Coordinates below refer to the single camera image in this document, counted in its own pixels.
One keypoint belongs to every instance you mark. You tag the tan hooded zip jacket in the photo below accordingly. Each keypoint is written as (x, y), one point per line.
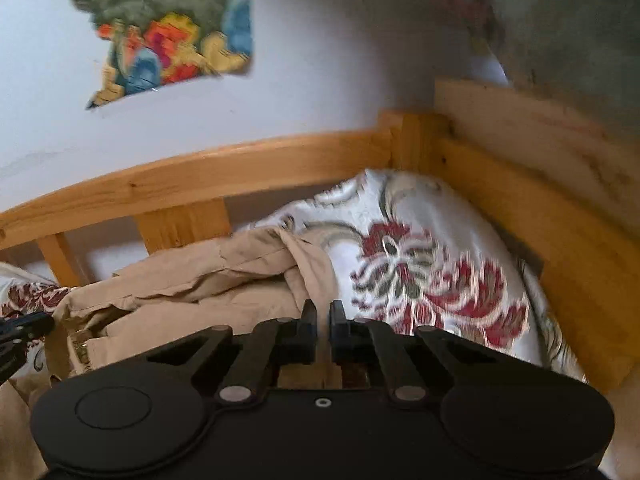
(200, 280)

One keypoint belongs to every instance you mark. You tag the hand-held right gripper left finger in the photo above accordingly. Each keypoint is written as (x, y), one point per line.
(305, 335)

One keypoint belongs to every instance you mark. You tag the wooden bed frame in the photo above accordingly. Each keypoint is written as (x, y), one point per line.
(250, 170)

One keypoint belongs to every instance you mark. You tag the white floral satin blanket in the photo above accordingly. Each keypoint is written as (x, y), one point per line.
(450, 240)

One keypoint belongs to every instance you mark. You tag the clear bag of bedding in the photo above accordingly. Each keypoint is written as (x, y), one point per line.
(550, 20)

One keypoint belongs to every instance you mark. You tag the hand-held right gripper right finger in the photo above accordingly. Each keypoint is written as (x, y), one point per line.
(342, 335)

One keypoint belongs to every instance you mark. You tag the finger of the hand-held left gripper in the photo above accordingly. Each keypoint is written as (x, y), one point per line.
(32, 326)

